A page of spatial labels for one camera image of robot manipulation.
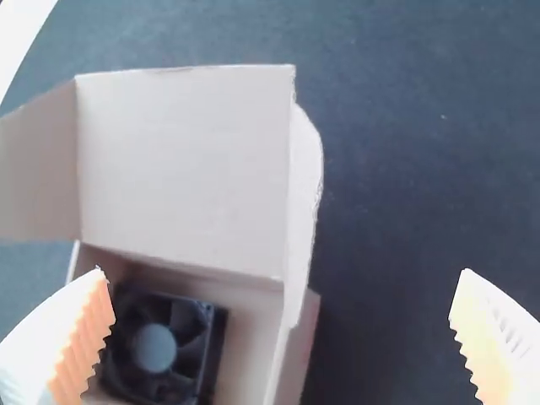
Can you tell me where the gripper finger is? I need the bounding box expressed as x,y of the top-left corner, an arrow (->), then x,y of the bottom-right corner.
447,267 -> 540,405
0,265 -> 117,405

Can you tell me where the black square fan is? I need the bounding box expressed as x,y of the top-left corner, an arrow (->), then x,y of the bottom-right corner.
99,282 -> 231,400

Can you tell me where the cardboard box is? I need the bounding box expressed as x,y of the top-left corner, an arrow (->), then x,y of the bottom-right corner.
0,62 -> 326,405

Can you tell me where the black mat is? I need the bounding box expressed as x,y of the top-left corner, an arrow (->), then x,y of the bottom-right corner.
0,0 -> 540,405

